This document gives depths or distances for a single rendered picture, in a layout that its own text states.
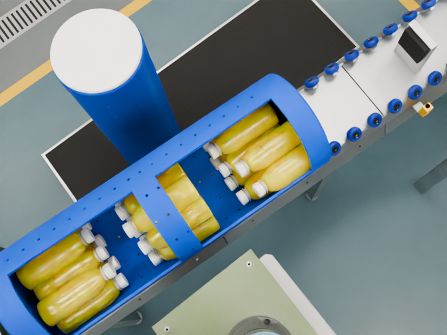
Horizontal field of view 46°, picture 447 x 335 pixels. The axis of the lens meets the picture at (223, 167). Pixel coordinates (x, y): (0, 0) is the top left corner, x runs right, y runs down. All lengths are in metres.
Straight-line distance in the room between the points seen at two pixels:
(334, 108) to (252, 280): 0.68
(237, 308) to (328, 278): 1.33
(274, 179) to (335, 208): 1.19
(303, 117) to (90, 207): 0.55
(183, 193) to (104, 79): 0.48
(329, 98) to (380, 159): 1.00
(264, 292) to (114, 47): 0.86
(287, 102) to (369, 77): 0.46
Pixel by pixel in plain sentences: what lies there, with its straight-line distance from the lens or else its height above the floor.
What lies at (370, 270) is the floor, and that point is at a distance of 2.48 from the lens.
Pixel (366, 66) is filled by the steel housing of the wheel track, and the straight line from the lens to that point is 1.70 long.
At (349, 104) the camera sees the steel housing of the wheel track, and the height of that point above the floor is 0.93.
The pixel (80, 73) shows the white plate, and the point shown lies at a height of 1.04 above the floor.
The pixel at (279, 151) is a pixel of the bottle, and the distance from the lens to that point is 1.33.
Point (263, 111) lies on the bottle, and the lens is 1.36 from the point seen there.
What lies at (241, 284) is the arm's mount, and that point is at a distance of 1.15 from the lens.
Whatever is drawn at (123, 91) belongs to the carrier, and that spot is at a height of 0.99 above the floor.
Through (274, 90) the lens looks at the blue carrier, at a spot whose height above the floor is 1.22.
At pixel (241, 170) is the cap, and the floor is 1.14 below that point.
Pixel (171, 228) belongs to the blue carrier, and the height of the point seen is 1.21.
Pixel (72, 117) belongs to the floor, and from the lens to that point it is 2.74.
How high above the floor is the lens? 2.42
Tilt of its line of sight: 75 degrees down
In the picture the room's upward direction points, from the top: 11 degrees counter-clockwise
